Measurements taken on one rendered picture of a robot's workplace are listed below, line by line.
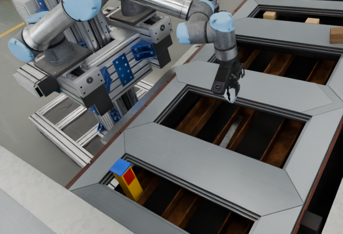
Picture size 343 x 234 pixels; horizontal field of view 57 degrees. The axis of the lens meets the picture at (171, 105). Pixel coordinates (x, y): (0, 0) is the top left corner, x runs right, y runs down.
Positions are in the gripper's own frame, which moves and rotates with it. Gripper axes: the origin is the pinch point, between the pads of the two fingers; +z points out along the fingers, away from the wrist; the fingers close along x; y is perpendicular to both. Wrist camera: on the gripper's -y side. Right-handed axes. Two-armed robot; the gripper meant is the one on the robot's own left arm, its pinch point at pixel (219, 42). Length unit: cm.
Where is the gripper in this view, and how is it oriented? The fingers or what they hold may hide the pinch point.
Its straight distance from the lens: 159.9
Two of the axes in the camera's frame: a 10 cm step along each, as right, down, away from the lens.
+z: 2.3, 7.3, 6.4
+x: 7.9, 2.5, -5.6
